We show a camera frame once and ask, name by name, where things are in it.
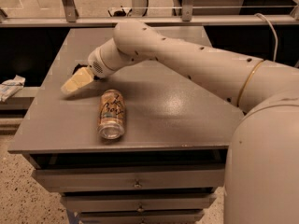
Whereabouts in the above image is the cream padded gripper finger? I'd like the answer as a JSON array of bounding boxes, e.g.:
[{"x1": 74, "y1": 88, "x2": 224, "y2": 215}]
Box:
[{"x1": 61, "y1": 67, "x2": 94, "y2": 94}]

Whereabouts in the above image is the black rxbar chocolate bar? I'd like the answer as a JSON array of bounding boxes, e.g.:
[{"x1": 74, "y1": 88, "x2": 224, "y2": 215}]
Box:
[{"x1": 72, "y1": 63, "x2": 88, "y2": 75}]

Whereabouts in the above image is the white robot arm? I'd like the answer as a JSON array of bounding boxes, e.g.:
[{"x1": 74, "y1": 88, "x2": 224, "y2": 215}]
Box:
[{"x1": 62, "y1": 20, "x2": 299, "y2": 224}]

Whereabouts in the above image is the orange la croix can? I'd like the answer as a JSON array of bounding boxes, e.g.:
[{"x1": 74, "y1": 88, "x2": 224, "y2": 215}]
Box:
[{"x1": 97, "y1": 90, "x2": 125, "y2": 140}]

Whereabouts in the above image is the grey metal railing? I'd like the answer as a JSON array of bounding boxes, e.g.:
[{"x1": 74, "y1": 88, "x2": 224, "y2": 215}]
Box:
[{"x1": 0, "y1": 0, "x2": 299, "y2": 27}]

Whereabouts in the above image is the black object behind railing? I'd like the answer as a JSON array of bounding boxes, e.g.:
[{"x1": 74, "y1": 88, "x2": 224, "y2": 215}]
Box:
[{"x1": 107, "y1": 7, "x2": 132, "y2": 17}]

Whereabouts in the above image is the grey drawer cabinet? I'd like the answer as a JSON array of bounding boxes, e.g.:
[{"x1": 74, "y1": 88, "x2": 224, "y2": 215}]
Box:
[{"x1": 7, "y1": 26, "x2": 247, "y2": 224}]

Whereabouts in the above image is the middle grey drawer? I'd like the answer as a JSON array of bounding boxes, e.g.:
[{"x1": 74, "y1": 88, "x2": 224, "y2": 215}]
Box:
[{"x1": 61, "y1": 193, "x2": 216, "y2": 213}]

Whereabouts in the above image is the grey drawer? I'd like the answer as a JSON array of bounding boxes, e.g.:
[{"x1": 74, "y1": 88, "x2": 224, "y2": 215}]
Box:
[
  {"x1": 32, "y1": 164, "x2": 224, "y2": 193},
  {"x1": 61, "y1": 193, "x2": 216, "y2": 213},
  {"x1": 79, "y1": 210, "x2": 204, "y2": 224}
]

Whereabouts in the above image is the top grey drawer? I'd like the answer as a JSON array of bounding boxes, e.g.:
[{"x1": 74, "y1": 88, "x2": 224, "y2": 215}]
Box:
[{"x1": 32, "y1": 164, "x2": 224, "y2": 193}]

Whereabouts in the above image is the bottom grey drawer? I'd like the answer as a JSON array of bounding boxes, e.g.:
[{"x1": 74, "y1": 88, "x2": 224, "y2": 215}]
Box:
[{"x1": 79, "y1": 210, "x2": 204, "y2": 224}]

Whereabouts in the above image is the white cable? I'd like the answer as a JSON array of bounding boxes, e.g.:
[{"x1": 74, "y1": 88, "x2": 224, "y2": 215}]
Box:
[{"x1": 253, "y1": 12, "x2": 278, "y2": 62}]

